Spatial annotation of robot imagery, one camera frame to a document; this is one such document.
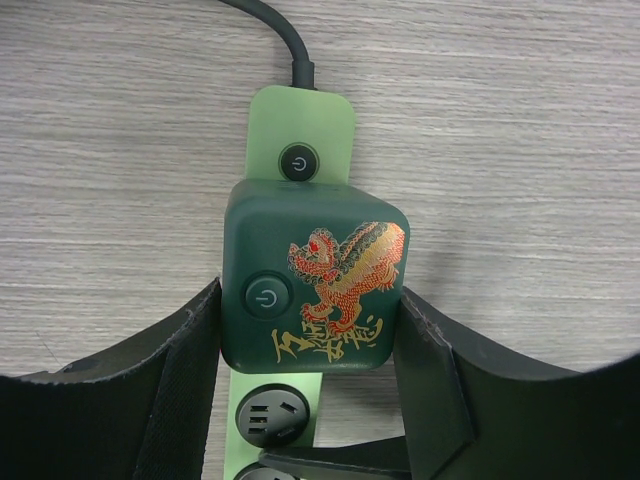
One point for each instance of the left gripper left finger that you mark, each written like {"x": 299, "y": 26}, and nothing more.
{"x": 139, "y": 409}

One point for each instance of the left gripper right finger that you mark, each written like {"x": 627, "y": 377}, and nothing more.
{"x": 475, "y": 409}

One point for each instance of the dark green cube plug adapter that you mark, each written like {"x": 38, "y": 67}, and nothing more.
{"x": 312, "y": 277}

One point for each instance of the green power strip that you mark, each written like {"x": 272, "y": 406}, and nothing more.
{"x": 298, "y": 135}

